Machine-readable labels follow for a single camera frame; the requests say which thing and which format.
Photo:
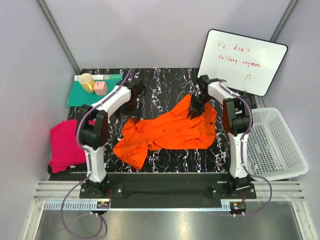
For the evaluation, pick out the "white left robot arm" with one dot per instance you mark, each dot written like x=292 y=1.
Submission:
x=92 y=130

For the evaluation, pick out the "folded magenta t shirt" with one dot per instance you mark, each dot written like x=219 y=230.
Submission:
x=64 y=149

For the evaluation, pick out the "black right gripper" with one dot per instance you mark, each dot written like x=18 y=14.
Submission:
x=197 y=110

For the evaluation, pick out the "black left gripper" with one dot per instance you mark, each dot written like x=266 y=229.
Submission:
x=131 y=114

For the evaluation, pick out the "white whiteboard with red writing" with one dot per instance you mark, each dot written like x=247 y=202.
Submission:
x=247 y=64

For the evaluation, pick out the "orange t shirt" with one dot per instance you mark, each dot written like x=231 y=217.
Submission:
x=172 y=131

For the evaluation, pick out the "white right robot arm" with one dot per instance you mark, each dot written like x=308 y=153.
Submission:
x=236 y=120

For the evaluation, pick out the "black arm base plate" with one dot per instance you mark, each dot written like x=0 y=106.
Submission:
x=170 y=191

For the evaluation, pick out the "pink cube box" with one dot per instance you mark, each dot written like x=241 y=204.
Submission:
x=100 y=88

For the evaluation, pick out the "folded black t shirt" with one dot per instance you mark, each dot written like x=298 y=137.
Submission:
x=70 y=169

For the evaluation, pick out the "white perforated plastic basket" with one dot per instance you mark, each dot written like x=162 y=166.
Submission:
x=272 y=151

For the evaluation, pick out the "yellow mug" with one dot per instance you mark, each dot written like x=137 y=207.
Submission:
x=87 y=82

